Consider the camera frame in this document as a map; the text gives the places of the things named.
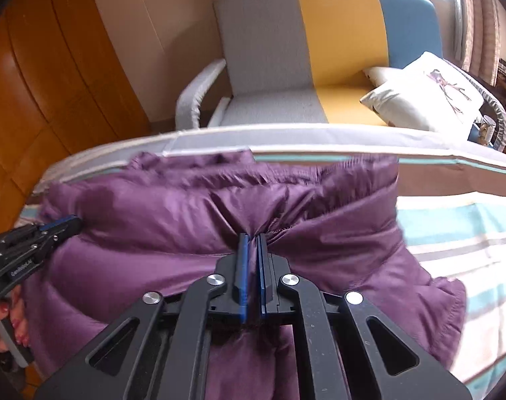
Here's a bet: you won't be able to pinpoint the striped bed comforter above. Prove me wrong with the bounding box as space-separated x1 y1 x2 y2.
19 124 506 399

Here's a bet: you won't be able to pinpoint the orange wooden wardrobe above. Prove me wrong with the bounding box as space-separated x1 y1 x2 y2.
0 0 150 232

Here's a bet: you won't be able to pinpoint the pink striped curtain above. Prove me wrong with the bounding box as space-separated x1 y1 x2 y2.
459 0 501 86

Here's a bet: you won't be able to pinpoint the grey yellow blue headboard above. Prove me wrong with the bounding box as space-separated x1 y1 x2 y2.
175 0 442 130

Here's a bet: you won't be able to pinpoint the left hand red nails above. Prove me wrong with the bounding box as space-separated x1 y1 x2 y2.
0 285 31 353

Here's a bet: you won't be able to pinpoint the purple quilted down jacket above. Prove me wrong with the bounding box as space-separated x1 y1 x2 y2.
24 152 470 399

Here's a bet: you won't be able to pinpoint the white printed pillow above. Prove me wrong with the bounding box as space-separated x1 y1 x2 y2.
360 52 484 141

